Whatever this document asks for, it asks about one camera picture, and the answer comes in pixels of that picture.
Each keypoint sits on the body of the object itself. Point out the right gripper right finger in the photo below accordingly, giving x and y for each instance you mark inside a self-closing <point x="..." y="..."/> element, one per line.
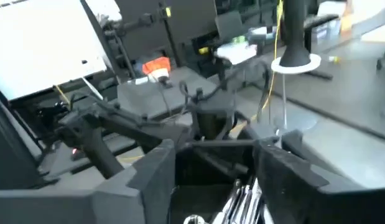
<point x="291" y="186"/>

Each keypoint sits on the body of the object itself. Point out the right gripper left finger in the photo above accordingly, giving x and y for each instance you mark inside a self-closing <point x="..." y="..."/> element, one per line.
<point x="133" y="193"/>

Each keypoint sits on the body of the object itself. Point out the small silver socket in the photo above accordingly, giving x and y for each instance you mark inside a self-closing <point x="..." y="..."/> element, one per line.
<point x="195" y="219"/>

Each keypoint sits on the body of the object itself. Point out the wide black plastic bin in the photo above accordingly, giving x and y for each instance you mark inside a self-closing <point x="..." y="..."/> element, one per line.
<point x="195" y="174"/>

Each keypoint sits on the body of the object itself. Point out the orange and white object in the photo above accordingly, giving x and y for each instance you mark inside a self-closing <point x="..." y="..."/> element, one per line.
<point x="156" y="67"/>

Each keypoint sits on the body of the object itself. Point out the dark storage shelf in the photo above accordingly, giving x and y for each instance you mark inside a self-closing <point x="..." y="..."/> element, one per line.
<point x="179" y="25"/>

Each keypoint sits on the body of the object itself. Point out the black pole white base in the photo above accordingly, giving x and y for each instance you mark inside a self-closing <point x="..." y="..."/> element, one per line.
<point x="293" y="31"/>

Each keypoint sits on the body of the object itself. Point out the large black panel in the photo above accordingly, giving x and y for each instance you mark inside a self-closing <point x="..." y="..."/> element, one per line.
<point x="12" y="149"/>

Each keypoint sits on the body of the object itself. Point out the white black panel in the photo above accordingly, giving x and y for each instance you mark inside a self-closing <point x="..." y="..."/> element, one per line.
<point x="39" y="46"/>

